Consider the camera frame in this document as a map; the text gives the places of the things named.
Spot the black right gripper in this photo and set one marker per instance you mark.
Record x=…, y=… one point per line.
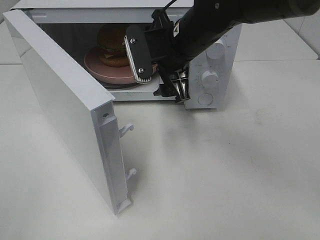
x=170, y=55

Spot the white microwave knob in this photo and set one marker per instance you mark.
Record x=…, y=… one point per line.
x=210, y=79
x=216, y=50

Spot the pink round plate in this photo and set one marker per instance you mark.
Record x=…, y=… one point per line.
x=107, y=74

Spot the toy hamburger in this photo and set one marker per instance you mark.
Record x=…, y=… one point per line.
x=112, y=49

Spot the white round door button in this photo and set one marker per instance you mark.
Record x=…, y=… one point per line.
x=205, y=99

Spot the white microwave door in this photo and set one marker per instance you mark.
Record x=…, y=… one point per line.
x=79, y=108

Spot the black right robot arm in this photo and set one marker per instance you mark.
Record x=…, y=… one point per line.
x=213, y=18

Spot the white microwave oven body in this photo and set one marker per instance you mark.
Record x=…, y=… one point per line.
x=53, y=39

